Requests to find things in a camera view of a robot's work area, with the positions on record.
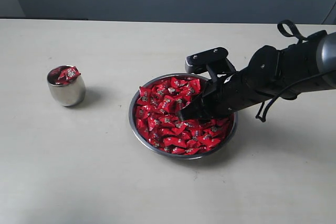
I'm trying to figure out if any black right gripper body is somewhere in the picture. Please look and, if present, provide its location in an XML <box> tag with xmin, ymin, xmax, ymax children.
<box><xmin>202</xmin><ymin>69</ymin><xmax>265</xmax><ymax>119</ymax></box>

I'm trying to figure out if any red candy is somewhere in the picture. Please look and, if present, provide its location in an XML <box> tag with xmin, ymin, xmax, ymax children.
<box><xmin>48</xmin><ymin>67</ymin><xmax>62</xmax><ymax>83</ymax></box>
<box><xmin>58</xmin><ymin>67</ymin><xmax>81</xmax><ymax>82</ymax></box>

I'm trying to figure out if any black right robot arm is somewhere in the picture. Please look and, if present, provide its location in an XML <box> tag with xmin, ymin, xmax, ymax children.
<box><xmin>177</xmin><ymin>30</ymin><xmax>335</xmax><ymax>122</ymax></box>

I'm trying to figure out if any pile of red candies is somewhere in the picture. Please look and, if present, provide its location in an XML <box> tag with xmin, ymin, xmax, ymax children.
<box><xmin>134</xmin><ymin>76</ymin><xmax>234</xmax><ymax>156</ymax></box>

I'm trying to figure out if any round steel bowl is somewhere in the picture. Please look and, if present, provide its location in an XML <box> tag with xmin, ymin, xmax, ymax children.
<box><xmin>128</xmin><ymin>72</ymin><xmax>238</xmax><ymax>161</ymax></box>

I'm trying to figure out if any steel cup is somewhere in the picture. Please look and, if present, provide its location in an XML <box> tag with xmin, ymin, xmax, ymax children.
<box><xmin>47</xmin><ymin>65</ymin><xmax>86</xmax><ymax>106</ymax></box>

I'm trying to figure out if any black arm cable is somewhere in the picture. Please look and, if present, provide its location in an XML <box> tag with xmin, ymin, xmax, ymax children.
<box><xmin>255</xmin><ymin>19</ymin><xmax>336</xmax><ymax>123</ymax></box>

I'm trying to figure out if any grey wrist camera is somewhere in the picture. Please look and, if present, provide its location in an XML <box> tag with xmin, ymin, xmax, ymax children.
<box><xmin>185</xmin><ymin>47</ymin><xmax>236</xmax><ymax>81</ymax></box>

